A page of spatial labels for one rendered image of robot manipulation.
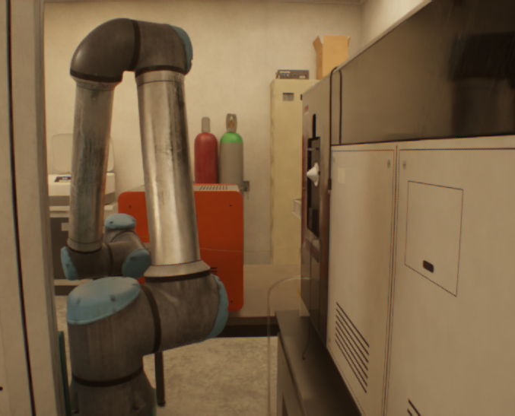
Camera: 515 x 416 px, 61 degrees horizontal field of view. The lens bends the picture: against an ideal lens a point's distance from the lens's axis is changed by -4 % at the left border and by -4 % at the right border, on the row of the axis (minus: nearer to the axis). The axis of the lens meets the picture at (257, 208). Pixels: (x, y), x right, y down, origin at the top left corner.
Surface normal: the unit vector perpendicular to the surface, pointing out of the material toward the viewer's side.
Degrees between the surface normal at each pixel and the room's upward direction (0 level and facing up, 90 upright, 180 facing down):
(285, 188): 90
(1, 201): 90
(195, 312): 80
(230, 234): 90
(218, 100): 90
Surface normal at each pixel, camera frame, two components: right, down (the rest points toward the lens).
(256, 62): 0.07, 0.12
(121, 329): 0.64, 0.05
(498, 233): -1.00, 0.01
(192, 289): 0.49, -0.07
